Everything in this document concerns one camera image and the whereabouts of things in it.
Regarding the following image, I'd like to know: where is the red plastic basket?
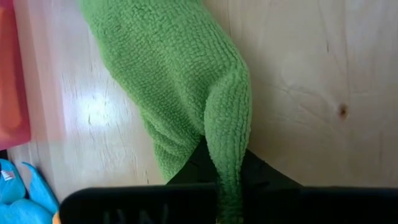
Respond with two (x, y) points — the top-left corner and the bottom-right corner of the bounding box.
(0, 0), (32, 150)

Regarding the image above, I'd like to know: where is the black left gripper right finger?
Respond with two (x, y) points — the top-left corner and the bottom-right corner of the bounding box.
(242, 149), (398, 224)

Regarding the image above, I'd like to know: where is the green microfiber towel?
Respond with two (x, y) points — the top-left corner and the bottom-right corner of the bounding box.
(79, 0), (252, 224)

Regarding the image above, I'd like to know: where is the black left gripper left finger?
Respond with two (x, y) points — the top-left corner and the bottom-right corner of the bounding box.
(58, 136), (218, 224)

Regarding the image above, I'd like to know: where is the small teal microfiber towel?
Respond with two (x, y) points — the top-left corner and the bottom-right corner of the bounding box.
(0, 158), (60, 224)

